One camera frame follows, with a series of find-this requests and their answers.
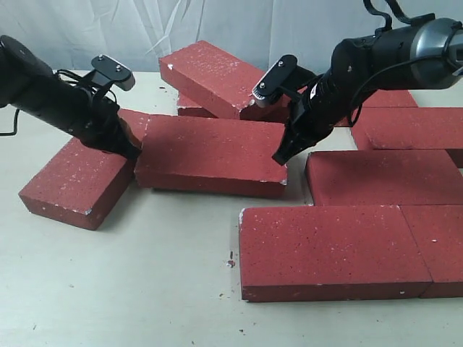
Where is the rear row left brick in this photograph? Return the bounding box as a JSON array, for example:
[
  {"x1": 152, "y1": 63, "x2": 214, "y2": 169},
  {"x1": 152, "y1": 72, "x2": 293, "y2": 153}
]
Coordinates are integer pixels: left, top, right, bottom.
[{"x1": 177, "y1": 93, "x2": 290, "y2": 124}]

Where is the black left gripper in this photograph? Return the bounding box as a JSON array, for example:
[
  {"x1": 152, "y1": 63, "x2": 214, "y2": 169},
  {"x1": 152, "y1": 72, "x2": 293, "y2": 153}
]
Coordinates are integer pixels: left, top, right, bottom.
[{"x1": 77, "y1": 97, "x2": 142, "y2": 159}]

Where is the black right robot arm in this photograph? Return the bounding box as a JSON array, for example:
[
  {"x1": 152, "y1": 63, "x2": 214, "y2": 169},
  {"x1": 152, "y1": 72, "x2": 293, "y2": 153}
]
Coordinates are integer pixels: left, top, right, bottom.
[{"x1": 272, "y1": 18, "x2": 462, "y2": 165}]

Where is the white backdrop cloth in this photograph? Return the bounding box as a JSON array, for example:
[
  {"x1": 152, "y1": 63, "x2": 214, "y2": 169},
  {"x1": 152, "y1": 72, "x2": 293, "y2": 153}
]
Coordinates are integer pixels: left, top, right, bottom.
[{"x1": 1, "y1": 0, "x2": 383, "y2": 72}]

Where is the red brick lying on table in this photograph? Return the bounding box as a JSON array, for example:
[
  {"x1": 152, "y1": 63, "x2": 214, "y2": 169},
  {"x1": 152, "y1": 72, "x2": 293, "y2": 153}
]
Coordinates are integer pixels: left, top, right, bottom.
[{"x1": 19, "y1": 139, "x2": 135, "y2": 231}]

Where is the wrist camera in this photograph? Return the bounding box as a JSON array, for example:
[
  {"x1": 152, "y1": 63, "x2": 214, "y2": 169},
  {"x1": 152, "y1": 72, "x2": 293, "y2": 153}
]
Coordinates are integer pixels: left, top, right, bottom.
[
  {"x1": 252, "y1": 54, "x2": 297, "y2": 108},
  {"x1": 91, "y1": 54, "x2": 135, "y2": 91}
]

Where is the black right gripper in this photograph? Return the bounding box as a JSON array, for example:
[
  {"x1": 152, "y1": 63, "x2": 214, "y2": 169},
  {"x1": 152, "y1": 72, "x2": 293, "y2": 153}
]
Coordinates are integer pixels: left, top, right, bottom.
[{"x1": 272, "y1": 70, "x2": 358, "y2": 165}]

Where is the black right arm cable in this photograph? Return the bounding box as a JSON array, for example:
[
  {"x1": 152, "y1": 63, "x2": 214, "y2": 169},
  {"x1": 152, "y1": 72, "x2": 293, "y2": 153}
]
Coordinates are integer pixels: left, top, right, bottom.
[{"x1": 347, "y1": 0, "x2": 463, "y2": 127}]

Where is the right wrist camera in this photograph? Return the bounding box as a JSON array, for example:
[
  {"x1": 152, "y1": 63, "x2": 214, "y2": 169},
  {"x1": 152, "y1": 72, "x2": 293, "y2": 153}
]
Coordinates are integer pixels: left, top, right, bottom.
[{"x1": 252, "y1": 54, "x2": 297, "y2": 108}]

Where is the rear row right brick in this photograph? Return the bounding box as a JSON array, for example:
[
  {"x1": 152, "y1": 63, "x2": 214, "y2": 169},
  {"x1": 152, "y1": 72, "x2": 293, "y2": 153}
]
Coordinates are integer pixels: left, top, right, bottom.
[{"x1": 362, "y1": 90, "x2": 418, "y2": 113}]

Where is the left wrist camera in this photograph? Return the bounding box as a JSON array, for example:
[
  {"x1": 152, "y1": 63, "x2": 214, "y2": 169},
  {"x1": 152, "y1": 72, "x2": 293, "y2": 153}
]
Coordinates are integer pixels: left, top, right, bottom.
[{"x1": 91, "y1": 54, "x2": 135, "y2": 91}]

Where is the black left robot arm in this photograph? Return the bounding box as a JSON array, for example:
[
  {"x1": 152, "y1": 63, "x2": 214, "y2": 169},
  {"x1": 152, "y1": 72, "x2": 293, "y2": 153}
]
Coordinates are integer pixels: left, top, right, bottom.
[{"x1": 1, "y1": 35, "x2": 141, "y2": 160}]

